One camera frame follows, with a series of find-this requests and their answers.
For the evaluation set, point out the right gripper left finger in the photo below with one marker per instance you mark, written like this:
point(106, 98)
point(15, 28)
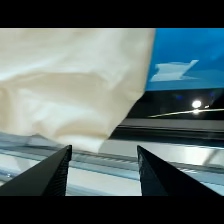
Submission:
point(43, 176)

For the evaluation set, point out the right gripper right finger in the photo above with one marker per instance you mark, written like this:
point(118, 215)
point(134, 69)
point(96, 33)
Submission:
point(166, 178)

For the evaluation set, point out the cream T-shirt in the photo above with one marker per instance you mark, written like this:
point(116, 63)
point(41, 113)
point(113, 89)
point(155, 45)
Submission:
point(70, 83)

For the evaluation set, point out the silver frame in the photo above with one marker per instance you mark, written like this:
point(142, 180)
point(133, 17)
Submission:
point(100, 160)

